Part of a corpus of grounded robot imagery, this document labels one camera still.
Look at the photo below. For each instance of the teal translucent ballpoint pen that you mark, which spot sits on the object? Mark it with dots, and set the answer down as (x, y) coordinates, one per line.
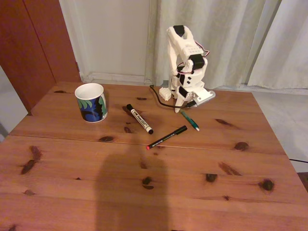
(190, 120)

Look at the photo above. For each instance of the thin black pen red ends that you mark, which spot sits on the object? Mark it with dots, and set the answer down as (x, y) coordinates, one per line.
(168, 137)

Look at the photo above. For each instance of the white marker with black caps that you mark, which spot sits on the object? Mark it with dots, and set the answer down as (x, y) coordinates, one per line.
(139, 118)

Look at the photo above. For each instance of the grey table clamp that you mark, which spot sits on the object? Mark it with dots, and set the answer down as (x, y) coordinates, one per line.
(165, 83)

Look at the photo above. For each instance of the white fabric curtain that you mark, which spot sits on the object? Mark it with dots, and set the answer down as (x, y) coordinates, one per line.
(288, 48)
(216, 36)

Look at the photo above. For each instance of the white mug blue green pattern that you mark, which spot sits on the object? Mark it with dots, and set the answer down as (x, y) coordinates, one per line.
(91, 108)

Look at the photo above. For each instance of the dark brown furniture piece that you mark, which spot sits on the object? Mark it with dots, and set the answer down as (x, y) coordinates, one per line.
(303, 180)

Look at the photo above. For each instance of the brown wooden cabinet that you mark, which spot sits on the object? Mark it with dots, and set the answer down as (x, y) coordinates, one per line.
(29, 48)

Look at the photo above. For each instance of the silver white camera box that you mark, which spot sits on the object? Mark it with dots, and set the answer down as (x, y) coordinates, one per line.
(204, 98)

